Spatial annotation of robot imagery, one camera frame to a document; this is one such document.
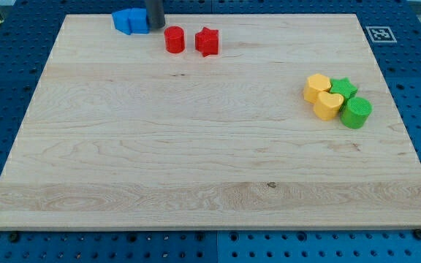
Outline green cylinder block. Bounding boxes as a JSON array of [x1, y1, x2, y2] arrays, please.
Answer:
[[340, 97, 373, 129]]

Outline red star block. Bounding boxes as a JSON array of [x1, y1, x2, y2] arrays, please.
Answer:
[[195, 27, 219, 57]]

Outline yellow hexagon block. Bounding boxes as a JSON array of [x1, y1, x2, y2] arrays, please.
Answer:
[[303, 73, 331, 104]]

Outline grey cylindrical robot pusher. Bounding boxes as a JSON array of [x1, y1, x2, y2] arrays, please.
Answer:
[[145, 0, 166, 30]]

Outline blue cube block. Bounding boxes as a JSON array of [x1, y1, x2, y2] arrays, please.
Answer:
[[128, 8, 149, 34]]

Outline green star block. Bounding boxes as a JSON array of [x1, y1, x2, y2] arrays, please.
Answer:
[[330, 77, 358, 111]]

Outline red cylinder block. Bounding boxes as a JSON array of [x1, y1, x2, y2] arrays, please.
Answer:
[[164, 26, 185, 53]]

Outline yellow heart block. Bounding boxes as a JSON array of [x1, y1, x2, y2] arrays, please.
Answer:
[[313, 91, 344, 121]]

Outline blue pointed block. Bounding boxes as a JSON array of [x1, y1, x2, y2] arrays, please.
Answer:
[[111, 9, 132, 35]]

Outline white fiducial marker tag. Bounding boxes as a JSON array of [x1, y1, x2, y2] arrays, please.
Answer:
[[365, 26, 397, 43]]

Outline light wooden board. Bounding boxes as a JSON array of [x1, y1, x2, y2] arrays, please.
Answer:
[[0, 14, 421, 231]]

